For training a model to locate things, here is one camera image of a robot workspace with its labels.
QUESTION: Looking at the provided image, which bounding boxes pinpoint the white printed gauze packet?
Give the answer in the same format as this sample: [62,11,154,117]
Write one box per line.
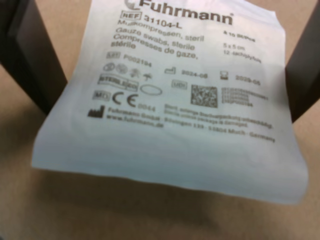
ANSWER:
[31,0,312,206]

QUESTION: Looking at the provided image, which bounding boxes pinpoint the brown cardboard sheet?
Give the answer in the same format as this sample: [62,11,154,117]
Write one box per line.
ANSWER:
[0,0,320,240]

